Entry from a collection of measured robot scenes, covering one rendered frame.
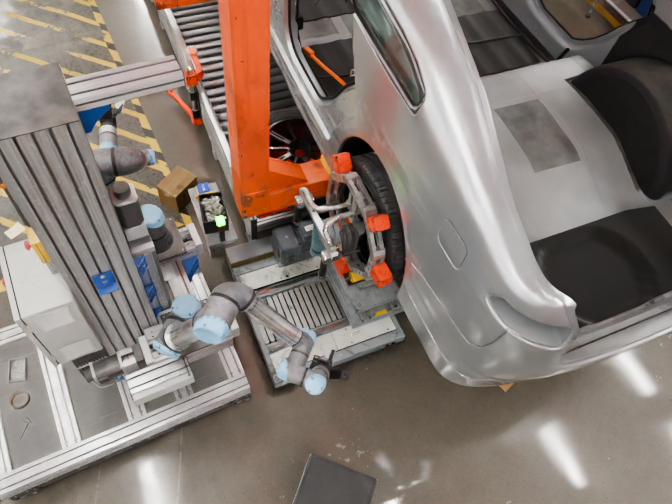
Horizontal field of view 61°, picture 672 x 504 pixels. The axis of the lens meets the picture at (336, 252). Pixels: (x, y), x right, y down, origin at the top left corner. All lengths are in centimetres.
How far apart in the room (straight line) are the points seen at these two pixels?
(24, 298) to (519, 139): 246
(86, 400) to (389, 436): 162
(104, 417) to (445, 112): 222
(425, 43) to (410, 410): 204
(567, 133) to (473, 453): 184
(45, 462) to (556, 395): 280
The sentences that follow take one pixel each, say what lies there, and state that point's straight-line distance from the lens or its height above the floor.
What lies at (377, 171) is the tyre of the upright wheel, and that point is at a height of 117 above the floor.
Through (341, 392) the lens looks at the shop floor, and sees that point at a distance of 340.
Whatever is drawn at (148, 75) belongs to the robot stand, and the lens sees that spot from 182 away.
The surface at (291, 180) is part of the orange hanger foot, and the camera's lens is 319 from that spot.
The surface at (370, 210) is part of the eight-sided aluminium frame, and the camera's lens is 263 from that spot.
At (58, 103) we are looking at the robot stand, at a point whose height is 203.
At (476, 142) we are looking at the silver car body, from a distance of 212.
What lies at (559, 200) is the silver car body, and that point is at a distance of 322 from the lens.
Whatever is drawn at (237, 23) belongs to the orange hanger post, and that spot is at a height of 180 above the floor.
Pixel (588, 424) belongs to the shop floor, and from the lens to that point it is 381.
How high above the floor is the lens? 322
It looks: 58 degrees down
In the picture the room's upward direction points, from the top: 11 degrees clockwise
